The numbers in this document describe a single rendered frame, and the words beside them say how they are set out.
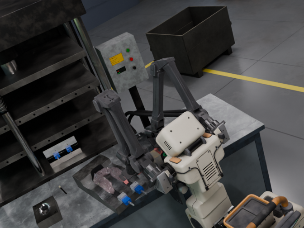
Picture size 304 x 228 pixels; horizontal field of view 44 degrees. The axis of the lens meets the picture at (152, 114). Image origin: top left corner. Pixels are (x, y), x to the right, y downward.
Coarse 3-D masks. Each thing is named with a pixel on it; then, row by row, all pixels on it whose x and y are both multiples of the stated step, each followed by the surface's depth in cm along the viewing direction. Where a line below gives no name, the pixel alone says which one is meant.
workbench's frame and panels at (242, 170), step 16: (240, 144) 265; (256, 144) 272; (224, 160) 264; (240, 160) 271; (256, 160) 278; (224, 176) 270; (240, 176) 277; (256, 176) 284; (160, 192) 251; (240, 192) 283; (256, 192) 290; (272, 192) 298; (128, 208) 238; (144, 208) 250; (160, 208) 256; (176, 208) 262; (96, 224) 232; (112, 224) 244; (128, 224) 250; (144, 224) 255; (160, 224) 261; (176, 224) 268
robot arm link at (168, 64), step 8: (160, 64) 213; (168, 64) 211; (168, 72) 213; (176, 72) 212; (176, 80) 211; (176, 88) 213; (184, 88) 211; (184, 96) 211; (192, 96) 212; (192, 104) 210; (192, 112) 208
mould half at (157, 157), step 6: (144, 132) 290; (138, 138) 271; (144, 138) 270; (144, 144) 267; (150, 144) 266; (150, 150) 263; (156, 156) 255; (156, 162) 248; (162, 162) 246; (144, 174) 252
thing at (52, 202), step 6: (48, 198) 257; (36, 204) 255; (42, 204) 254; (48, 204) 252; (54, 204) 249; (36, 210) 250; (42, 210) 251; (48, 210) 249; (54, 210) 244; (36, 216) 245; (42, 216) 243; (48, 216) 241; (54, 216) 241; (60, 216) 243; (36, 222) 240; (42, 222) 239; (48, 222) 241; (54, 222) 243
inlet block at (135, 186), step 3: (135, 183) 239; (138, 183) 238; (132, 186) 237; (135, 186) 237; (138, 186) 237; (141, 186) 236; (132, 189) 238; (135, 189) 236; (138, 189) 235; (141, 189) 235; (138, 192) 234; (141, 192) 236; (144, 192) 232
